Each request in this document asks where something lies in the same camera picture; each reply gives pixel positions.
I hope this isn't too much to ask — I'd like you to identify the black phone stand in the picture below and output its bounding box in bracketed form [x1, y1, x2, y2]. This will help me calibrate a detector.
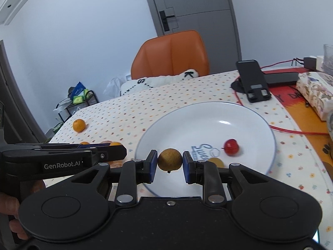
[231, 60, 271, 103]

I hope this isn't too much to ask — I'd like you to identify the black metal shelf rack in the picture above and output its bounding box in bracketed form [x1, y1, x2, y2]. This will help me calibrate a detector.
[53, 82, 99, 123]

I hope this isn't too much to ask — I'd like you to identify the white fluffy cushion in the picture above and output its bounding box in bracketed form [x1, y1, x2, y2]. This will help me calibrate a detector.
[120, 69, 199, 96]

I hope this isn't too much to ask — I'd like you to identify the black door handle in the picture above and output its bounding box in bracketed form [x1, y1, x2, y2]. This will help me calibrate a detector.
[159, 10, 175, 32]

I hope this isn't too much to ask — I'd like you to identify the far orange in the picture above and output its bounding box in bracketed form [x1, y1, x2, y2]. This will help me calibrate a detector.
[72, 119, 86, 133]

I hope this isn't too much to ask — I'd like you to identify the grey door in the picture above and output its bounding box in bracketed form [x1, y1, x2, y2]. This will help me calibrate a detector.
[147, 0, 242, 69]

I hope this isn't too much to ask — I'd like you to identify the clear glass cup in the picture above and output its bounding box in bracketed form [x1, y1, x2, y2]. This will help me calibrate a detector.
[322, 44, 333, 75]

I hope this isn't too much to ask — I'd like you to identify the black smartphone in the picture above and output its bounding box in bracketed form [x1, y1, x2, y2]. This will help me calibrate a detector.
[264, 72, 299, 86]

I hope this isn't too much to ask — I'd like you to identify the peeled pomelo piece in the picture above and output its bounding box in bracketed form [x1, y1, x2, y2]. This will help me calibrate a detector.
[108, 160, 124, 169]

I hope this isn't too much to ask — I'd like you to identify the brown longan fruit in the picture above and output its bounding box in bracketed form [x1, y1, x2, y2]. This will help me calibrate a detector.
[158, 148, 182, 173]

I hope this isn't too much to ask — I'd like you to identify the black power adapter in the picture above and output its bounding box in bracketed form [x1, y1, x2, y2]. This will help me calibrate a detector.
[303, 56, 317, 71]

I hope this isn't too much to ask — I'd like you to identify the floral tablecloth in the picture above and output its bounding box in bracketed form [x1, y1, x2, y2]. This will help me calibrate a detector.
[52, 71, 332, 249]

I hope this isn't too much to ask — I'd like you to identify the floral tissue box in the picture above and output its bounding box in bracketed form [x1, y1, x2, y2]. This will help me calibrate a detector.
[296, 72, 333, 121]

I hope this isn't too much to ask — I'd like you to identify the white ceramic plate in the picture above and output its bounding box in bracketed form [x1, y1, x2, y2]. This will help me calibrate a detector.
[135, 101, 277, 198]

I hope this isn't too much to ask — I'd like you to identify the near large orange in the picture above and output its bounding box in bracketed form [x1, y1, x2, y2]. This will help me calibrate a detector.
[109, 142, 122, 146]

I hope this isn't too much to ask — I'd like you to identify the red cable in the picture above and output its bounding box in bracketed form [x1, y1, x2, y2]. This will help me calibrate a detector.
[232, 58, 330, 137]

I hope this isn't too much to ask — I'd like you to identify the small red apple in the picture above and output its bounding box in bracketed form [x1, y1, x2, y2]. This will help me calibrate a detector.
[223, 139, 239, 156]

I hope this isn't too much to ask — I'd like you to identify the orange leather chair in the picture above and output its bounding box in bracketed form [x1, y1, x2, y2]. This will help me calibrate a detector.
[131, 30, 210, 80]

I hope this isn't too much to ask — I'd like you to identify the left hand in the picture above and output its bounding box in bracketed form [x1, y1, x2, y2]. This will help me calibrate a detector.
[1, 180, 46, 249]

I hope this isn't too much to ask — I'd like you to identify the white bag by wall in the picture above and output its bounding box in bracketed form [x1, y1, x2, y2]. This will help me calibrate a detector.
[103, 76, 126, 99]

